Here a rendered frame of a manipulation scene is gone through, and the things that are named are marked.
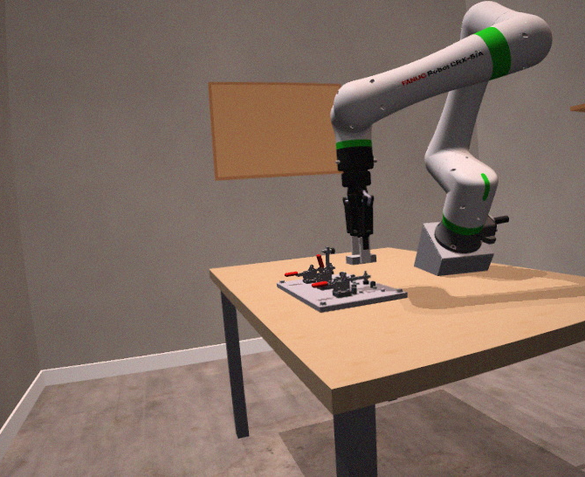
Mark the toggle clamp with red handle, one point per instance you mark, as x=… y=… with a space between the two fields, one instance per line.
x=309 y=276
x=325 y=275
x=342 y=285

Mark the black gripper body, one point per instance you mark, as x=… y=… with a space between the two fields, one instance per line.
x=356 y=182

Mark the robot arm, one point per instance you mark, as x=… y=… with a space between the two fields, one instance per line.
x=516 y=42

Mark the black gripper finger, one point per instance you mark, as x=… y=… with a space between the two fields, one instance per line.
x=352 y=224
x=365 y=224

